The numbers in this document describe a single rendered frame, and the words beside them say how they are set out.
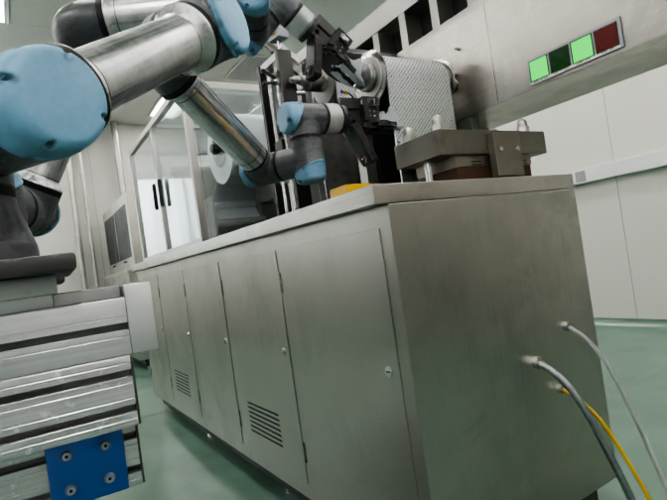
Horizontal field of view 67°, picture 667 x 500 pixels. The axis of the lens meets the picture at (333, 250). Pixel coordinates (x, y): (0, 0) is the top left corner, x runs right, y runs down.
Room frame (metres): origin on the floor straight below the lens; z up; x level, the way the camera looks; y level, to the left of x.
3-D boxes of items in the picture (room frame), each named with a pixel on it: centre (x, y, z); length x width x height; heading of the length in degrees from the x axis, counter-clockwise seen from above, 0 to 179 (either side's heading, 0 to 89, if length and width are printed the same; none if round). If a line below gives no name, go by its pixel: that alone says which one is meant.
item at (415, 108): (1.41, -0.31, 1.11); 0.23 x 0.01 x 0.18; 122
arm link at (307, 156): (1.21, 0.04, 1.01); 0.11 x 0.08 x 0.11; 65
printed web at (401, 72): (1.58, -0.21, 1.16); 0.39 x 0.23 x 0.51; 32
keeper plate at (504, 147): (1.26, -0.47, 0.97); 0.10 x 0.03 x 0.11; 122
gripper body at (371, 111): (1.29, -0.11, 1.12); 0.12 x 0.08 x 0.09; 122
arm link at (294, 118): (1.20, 0.03, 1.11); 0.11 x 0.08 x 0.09; 122
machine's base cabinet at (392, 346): (2.22, 0.29, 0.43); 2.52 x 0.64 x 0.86; 32
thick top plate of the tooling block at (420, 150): (1.33, -0.40, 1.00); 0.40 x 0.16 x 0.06; 122
